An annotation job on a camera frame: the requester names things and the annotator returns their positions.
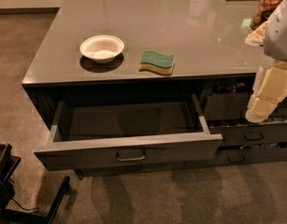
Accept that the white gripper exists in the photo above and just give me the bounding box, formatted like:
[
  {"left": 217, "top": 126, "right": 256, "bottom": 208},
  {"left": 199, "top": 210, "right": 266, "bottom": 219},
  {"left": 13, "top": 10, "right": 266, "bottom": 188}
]
[{"left": 245, "top": 61, "right": 287, "bottom": 123}]

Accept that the dark grey drawer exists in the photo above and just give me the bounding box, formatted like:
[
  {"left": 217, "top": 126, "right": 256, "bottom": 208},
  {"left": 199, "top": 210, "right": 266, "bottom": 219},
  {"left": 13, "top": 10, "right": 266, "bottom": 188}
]
[
  {"left": 75, "top": 161, "right": 185, "bottom": 179},
  {"left": 34, "top": 94, "right": 223, "bottom": 171},
  {"left": 184, "top": 147, "right": 287, "bottom": 169},
  {"left": 210, "top": 123, "right": 287, "bottom": 147},
  {"left": 202, "top": 89, "right": 287, "bottom": 121}
]

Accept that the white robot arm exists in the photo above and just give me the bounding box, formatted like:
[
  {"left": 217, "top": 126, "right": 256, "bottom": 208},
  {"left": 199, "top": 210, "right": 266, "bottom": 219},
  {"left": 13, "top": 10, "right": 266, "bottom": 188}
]
[{"left": 245, "top": 0, "right": 287, "bottom": 123}]

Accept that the glass jar of snacks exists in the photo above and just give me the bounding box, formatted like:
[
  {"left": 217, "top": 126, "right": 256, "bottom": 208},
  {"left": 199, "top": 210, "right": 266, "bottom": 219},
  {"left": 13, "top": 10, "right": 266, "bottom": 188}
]
[{"left": 251, "top": 0, "right": 282, "bottom": 30}]

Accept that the green and yellow sponge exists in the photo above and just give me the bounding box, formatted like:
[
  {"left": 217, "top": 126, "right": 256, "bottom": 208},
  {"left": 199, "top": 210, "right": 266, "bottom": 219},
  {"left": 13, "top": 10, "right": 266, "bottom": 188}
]
[{"left": 139, "top": 51, "right": 175, "bottom": 76}]

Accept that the white paper bowl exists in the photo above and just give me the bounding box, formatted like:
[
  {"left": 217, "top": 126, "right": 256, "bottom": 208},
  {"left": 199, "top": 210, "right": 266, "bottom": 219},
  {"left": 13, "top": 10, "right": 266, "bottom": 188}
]
[{"left": 79, "top": 35, "right": 125, "bottom": 63}]

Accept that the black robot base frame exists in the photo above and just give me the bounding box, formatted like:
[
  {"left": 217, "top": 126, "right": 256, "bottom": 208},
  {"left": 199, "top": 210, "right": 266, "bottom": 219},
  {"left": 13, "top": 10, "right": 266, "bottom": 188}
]
[{"left": 0, "top": 143, "right": 70, "bottom": 224}]

